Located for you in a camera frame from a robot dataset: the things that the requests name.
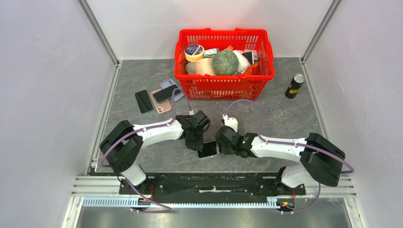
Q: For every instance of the black white packet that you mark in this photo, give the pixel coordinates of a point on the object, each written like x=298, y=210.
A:
x=252, y=56

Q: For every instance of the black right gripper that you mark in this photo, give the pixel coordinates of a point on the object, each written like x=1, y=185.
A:
x=221, y=150

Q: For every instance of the black smartphone silver edge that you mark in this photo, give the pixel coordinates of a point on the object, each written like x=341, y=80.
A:
x=207, y=150

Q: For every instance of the small teal box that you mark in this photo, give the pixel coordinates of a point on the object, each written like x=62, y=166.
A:
x=210, y=52

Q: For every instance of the masking tape roll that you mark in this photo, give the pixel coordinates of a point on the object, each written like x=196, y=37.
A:
x=194, y=52

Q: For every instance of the red plastic shopping basket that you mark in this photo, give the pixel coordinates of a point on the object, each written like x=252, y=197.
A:
x=207, y=87

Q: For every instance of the lilac phone case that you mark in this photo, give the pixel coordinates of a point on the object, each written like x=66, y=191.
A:
x=169, y=82

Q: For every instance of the pink phone case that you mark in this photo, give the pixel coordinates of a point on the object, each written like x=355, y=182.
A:
x=162, y=107

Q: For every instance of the orange snack packet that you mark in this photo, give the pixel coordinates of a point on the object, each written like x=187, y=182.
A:
x=252, y=69

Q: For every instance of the beige paper bag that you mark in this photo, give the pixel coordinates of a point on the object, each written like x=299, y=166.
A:
x=201, y=67

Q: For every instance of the black yellow drink can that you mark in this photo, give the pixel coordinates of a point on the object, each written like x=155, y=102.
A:
x=294, y=86

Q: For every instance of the white plastic bag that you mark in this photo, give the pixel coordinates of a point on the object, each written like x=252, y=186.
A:
x=244, y=64

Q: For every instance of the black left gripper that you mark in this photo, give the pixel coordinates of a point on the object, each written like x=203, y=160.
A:
x=194, y=146

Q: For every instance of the dark green smartphone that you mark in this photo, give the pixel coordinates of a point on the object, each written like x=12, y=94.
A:
x=166, y=93

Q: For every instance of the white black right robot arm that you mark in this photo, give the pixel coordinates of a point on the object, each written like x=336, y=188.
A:
x=317, y=158

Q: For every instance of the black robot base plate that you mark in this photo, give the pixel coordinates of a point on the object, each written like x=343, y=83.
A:
x=215, y=187

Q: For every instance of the green patterned ball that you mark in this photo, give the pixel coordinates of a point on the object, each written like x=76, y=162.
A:
x=225, y=63

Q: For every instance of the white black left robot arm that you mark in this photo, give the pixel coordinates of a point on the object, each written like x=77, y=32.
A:
x=123, y=144

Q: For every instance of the dark smartphone on table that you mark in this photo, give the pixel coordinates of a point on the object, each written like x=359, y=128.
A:
x=144, y=102

